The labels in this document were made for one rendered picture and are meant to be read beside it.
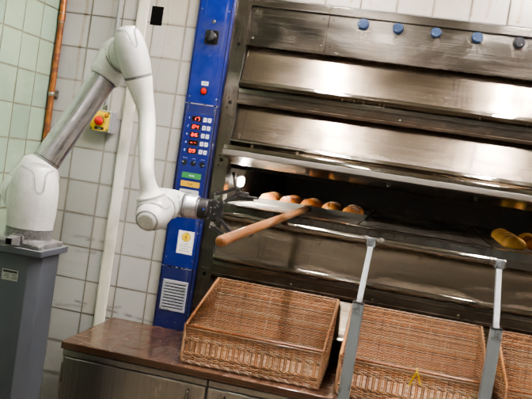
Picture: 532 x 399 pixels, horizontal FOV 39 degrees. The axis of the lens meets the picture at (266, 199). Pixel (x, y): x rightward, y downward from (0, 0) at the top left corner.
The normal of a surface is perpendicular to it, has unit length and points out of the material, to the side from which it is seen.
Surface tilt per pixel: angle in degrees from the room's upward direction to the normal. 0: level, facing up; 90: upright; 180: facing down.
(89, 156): 90
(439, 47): 90
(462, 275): 70
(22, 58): 90
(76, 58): 90
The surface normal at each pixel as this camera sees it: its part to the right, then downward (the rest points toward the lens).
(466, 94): -0.13, -0.31
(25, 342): 0.56, 0.14
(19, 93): 0.97, 0.16
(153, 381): -0.19, 0.05
